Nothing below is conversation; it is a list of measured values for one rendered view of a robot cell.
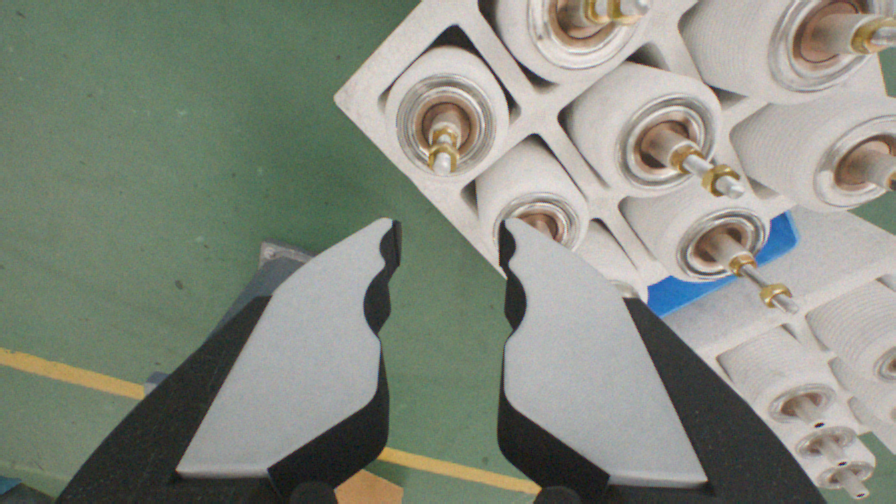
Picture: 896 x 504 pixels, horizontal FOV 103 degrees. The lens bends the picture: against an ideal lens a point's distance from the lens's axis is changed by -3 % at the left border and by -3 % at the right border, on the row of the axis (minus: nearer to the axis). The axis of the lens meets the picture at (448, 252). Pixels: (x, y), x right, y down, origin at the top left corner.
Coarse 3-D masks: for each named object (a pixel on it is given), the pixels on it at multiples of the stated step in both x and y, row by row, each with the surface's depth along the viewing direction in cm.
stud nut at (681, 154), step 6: (678, 150) 25; (684, 150) 25; (690, 150) 24; (696, 150) 24; (678, 156) 25; (684, 156) 25; (702, 156) 25; (672, 162) 26; (678, 162) 25; (678, 168) 25; (684, 168) 25; (684, 174) 25
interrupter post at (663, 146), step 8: (656, 136) 28; (664, 136) 27; (672, 136) 26; (680, 136) 26; (656, 144) 27; (664, 144) 26; (672, 144) 26; (680, 144) 25; (688, 144) 25; (656, 152) 27; (664, 152) 26; (672, 152) 25; (664, 160) 26; (672, 168) 26
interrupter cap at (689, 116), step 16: (672, 96) 26; (688, 96) 26; (640, 112) 27; (656, 112) 27; (672, 112) 27; (688, 112) 27; (704, 112) 27; (624, 128) 27; (640, 128) 27; (656, 128) 28; (672, 128) 28; (688, 128) 27; (704, 128) 27; (624, 144) 28; (640, 144) 28; (704, 144) 28; (624, 160) 29; (640, 160) 29; (656, 160) 29; (704, 160) 28; (624, 176) 29; (640, 176) 29; (656, 176) 29; (672, 176) 29; (688, 176) 29
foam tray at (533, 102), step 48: (432, 0) 29; (480, 0) 38; (672, 0) 29; (384, 48) 31; (480, 48) 31; (672, 48) 31; (336, 96) 34; (384, 96) 37; (528, 96) 33; (576, 96) 33; (720, 96) 35; (384, 144) 36; (720, 144) 35; (432, 192) 38; (768, 192) 39; (480, 240) 41; (624, 240) 41
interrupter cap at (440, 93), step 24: (408, 96) 26; (432, 96) 26; (456, 96) 26; (480, 96) 26; (408, 120) 27; (432, 120) 28; (480, 120) 27; (408, 144) 28; (480, 144) 28; (456, 168) 29
